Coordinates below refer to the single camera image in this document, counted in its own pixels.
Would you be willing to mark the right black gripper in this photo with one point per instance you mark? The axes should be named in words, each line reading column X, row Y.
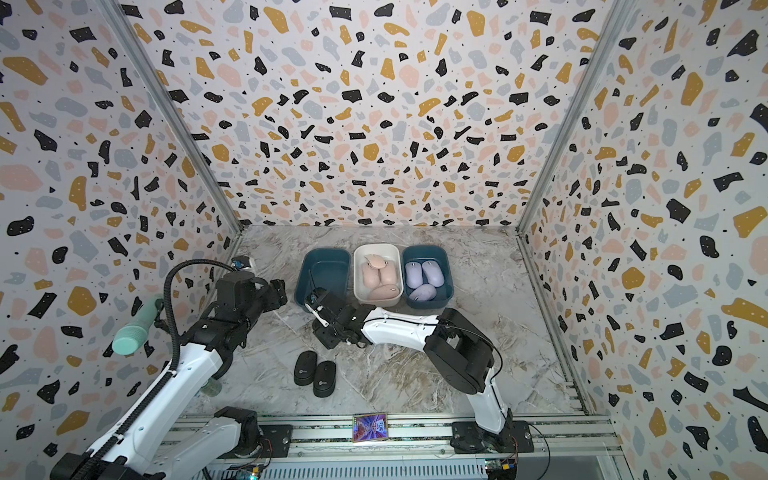
column 323, row 334

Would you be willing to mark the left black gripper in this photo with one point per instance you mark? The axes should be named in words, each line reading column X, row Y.
column 277, row 293

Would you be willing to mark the pink mouse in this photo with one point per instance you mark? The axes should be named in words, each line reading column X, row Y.
column 384, row 292
column 376, row 261
column 370, row 276
column 389, row 275

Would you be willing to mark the purple mouse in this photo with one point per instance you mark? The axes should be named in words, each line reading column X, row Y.
column 423, row 293
column 433, row 273
column 414, row 275

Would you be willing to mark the purple mouse front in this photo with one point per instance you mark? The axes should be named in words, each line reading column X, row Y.
column 433, row 273

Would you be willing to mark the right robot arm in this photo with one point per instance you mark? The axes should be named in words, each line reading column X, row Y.
column 464, row 356

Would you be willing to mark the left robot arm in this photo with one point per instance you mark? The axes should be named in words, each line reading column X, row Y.
column 168, row 390

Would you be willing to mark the left teal storage box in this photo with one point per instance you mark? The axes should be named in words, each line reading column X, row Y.
column 326, row 268

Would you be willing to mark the teal storage box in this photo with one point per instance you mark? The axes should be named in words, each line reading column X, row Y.
column 421, row 253
column 326, row 268

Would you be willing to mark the white storage box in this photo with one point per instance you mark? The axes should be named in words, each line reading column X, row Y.
column 389, row 252

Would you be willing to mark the right teal storage box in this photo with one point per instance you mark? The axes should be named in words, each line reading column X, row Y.
column 421, row 253

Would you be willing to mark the black mouse far left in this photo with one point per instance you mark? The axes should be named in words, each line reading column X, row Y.
column 305, row 368

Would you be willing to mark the black mouse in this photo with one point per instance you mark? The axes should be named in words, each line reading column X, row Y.
column 305, row 368
column 324, row 381

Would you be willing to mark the black mouse middle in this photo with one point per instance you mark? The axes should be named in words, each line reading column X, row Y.
column 324, row 381

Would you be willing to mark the green tape roll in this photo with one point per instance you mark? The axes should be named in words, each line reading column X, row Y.
column 211, row 388

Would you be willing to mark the colourful small card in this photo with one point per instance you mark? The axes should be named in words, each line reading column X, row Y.
column 370, row 428

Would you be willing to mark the mint green bottle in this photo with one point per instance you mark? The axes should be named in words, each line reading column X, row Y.
column 131, row 337

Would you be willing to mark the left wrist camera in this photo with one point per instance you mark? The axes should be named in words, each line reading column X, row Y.
column 243, row 262

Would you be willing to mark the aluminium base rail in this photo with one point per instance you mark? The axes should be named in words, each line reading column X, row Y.
column 413, row 436

